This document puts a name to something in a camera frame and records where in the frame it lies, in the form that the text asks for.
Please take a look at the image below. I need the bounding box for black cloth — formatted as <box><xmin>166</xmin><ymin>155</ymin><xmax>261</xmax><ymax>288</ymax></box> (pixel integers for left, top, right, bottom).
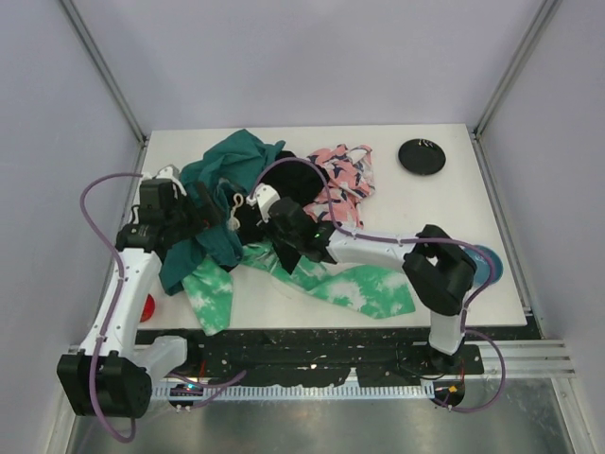
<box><xmin>233</xmin><ymin>148</ymin><xmax>326</xmax><ymax>237</ymax></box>

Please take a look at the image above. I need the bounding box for teal cloth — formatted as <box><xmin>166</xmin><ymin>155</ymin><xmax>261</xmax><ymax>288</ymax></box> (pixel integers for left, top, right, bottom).
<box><xmin>160</xmin><ymin>130</ymin><xmax>285</xmax><ymax>296</ymax></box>

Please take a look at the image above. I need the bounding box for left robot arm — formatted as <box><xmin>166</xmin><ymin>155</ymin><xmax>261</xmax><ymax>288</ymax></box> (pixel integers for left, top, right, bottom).
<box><xmin>57</xmin><ymin>175</ymin><xmax>214</xmax><ymax>419</ymax></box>

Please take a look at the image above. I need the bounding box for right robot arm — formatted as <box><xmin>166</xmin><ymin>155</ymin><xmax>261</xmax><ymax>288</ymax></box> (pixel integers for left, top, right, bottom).
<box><xmin>247</xmin><ymin>197</ymin><xmax>476</xmax><ymax>357</ymax></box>

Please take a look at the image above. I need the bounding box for pink navy floral cloth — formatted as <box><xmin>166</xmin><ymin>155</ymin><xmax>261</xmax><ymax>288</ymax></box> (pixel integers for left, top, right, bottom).
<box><xmin>304</xmin><ymin>144</ymin><xmax>375</xmax><ymax>229</ymax></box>

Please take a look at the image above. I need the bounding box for green white tie-dye cloth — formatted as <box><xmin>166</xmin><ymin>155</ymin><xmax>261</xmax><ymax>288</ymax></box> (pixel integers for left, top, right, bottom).
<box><xmin>181</xmin><ymin>243</ymin><xmax>416</xmax><ymax>335</ymax></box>

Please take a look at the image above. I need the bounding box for red ball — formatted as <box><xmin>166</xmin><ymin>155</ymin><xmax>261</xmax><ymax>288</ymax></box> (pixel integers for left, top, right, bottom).
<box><xmin>140</xmin><ymin>294</ymin><xmax>156</xmax><ymax>323</ymax></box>

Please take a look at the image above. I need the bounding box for black plate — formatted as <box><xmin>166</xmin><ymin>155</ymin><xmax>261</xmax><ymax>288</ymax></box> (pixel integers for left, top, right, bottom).
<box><xmin>397</xmin><ymin>138</ymin><xmax>446</xmax><ymax>176</ymax></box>

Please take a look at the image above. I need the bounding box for blue plate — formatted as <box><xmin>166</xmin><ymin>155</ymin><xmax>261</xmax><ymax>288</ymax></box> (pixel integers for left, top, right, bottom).
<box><xmin>464</xmin><ymin>245</ymin><xmax>504</xmax><ymax>288</ymax></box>

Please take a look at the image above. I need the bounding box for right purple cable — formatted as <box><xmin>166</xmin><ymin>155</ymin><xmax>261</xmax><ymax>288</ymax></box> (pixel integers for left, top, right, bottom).
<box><xmin>252</xmin><ymin>158</ymin><xmax>507</xmax><ymax>413</ymax></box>

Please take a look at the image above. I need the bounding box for purple cable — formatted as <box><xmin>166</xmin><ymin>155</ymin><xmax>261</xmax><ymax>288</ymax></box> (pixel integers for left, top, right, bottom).
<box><xmin>252</xmin><ymin>158</ymin><xmax>507</xmax><ymax>413</ymax></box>
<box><xmin>79</xmin><ymin>172</ymin><xmax>144</xmax><ymax>445</ymax></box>

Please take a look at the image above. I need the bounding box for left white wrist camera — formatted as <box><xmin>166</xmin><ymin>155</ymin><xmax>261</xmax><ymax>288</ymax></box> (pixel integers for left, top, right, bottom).
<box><xmin>141</xmin><ymin>165</ymin><xmax>187</xmax><ymax>196</ymax></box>

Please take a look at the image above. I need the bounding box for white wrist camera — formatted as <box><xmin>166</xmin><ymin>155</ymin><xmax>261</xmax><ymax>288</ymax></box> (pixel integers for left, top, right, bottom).
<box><xmin>141</xmin><ymin>165</ymin><xmax>187</xmax><ymax>196</ymax></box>
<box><xmin>246</xmin><ymin>183</ymin><xmax>281</xmax><ymax>223</ymax></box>

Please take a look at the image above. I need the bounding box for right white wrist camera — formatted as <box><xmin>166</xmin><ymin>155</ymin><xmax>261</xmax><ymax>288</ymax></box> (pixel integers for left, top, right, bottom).
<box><xmin>246</xmin><ymin>183</ymin><xmax>281</xmax><ymax>223</ymax></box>

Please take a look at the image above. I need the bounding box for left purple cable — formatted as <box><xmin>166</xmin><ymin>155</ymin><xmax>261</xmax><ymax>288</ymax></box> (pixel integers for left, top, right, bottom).
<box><xmin>79</xmin><ymin>172</ymin><xmax>144</xmax><ymax>445</ymax></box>

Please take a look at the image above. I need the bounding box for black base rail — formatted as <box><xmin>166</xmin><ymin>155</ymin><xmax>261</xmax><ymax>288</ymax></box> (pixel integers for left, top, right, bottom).
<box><xmin>135</xmin><ymin>328</ymin><xmax>484</xmax><ymax>388</ymax></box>

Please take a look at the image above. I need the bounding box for white cable duct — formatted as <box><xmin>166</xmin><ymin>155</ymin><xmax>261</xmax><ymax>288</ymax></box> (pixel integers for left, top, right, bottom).
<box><xmin>151</xmin><ymin>381</ymin><xmax>434</xmax><ymax>404</ymax></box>

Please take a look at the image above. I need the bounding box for left aluminium frame post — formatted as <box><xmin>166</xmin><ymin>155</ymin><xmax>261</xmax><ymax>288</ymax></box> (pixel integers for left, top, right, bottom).
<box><xmin>57</xmin><ymin>0</ymin><xmax>147</xmax><ymax>147</ymax></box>

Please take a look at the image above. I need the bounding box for aluminium frame post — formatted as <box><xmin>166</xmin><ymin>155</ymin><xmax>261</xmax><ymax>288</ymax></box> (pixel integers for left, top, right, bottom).
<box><xmin>57</xmin><ymin>0</ymin><xmax>147</xmax><ymax>147</ymax></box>
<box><xmin>471</xmin><ymin>0</ymin><xmax>562</xmax><ymax>141</ymax></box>

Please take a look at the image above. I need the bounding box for right aluminium frame post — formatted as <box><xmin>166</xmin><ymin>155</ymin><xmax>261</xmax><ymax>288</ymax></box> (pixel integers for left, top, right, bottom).
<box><xmin>471</xmin><ymin>0</ymin><xmax>562</xmax><ymax>141</ymax></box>

